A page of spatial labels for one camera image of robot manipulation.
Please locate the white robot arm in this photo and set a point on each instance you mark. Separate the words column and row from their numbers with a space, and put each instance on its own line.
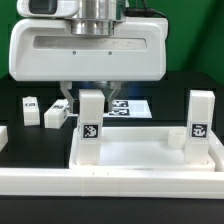
column 98, row 17

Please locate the white desk top tray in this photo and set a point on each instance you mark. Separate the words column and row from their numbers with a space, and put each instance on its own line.
column 137, row 148

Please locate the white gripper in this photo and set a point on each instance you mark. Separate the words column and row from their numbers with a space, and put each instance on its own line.
column 47, row 50

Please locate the white U-shaped marker base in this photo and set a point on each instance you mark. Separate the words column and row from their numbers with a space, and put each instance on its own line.
column 58, row 113

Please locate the white L-shaped obstacle fence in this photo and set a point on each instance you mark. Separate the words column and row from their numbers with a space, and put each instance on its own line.
column 83, row 181

